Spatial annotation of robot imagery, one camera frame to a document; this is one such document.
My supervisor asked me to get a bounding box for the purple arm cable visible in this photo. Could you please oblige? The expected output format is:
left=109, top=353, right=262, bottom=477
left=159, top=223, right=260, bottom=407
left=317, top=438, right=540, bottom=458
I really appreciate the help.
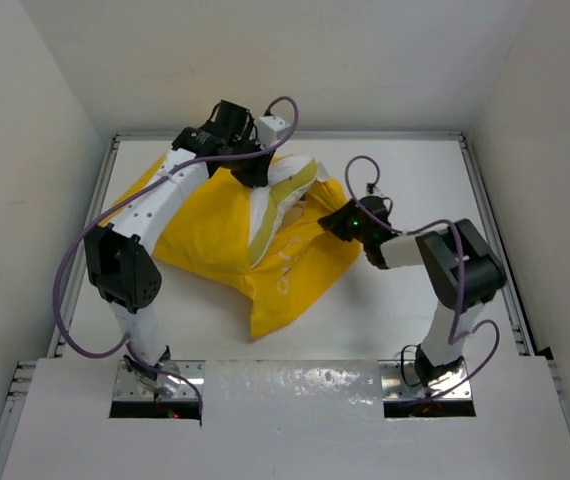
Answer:
left=344, top=155, right=501, bottom=401
left=52, top=96, right=300, bottom=416

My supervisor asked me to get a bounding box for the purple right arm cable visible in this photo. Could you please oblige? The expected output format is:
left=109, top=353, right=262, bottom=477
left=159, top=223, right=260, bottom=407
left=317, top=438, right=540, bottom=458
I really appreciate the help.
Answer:
left=344, top=155, right=501, bottom=401

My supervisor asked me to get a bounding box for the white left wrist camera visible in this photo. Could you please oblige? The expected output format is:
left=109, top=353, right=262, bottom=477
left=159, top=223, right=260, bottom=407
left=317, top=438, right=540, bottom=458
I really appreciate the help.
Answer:
left=255, top=115, right=291, bottom=149

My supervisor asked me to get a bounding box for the yellow pillowcase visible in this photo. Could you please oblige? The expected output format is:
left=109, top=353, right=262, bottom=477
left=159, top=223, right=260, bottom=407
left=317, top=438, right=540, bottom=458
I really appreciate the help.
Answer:
left=128, top=157, right=360, bottom=338

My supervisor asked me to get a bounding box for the white pillow yellow border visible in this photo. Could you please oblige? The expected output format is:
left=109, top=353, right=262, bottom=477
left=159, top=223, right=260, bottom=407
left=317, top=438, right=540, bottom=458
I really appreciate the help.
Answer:
left=248, top=154, right=329, bottom=268

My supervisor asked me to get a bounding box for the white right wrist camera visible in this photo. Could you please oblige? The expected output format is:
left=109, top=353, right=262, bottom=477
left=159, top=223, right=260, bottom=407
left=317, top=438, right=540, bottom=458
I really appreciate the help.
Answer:
left=367, top=184, right=383, bottom=196

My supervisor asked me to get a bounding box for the white front cover board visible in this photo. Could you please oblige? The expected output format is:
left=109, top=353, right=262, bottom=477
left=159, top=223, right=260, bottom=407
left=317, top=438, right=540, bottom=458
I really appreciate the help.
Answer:
left=3, top=357, right=570, bottom=479

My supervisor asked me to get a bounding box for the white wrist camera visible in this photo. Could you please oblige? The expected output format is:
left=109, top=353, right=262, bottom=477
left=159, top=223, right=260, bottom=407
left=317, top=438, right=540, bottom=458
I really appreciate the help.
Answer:
left=255, top=115, right=291, bottom=149
left=367, top=184, right=383, bottom=196

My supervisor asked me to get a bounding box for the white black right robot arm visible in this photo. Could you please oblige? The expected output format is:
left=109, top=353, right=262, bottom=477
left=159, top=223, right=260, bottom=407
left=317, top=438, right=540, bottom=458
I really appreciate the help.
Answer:
left=318, top=195, right=507, bottom=387

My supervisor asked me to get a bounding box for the metal base plate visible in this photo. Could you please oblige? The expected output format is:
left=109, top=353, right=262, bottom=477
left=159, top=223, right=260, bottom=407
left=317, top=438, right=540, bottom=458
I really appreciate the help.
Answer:
left=377, top=358, right=476, bottom=401
left=112, top=360, right=205, bottom=403

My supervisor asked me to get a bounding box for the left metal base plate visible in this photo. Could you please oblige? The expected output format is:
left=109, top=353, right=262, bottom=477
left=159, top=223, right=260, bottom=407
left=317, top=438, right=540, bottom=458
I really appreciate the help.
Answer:
left=112, top=360, right=205, bottom=403

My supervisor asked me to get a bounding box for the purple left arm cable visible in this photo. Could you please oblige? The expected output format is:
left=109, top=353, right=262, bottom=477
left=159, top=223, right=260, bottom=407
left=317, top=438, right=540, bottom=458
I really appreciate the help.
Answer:
left=52, top=96, right=300, bottom=416

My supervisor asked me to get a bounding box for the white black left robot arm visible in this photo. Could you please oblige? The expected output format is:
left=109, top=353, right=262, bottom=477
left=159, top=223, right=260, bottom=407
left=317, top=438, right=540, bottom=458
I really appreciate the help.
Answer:
left=84, top=100, right=291, bottom=376

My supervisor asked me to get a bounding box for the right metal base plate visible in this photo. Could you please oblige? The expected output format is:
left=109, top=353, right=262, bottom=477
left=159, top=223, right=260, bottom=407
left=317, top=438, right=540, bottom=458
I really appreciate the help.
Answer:
left=377, top=358, right=476, bottom=401

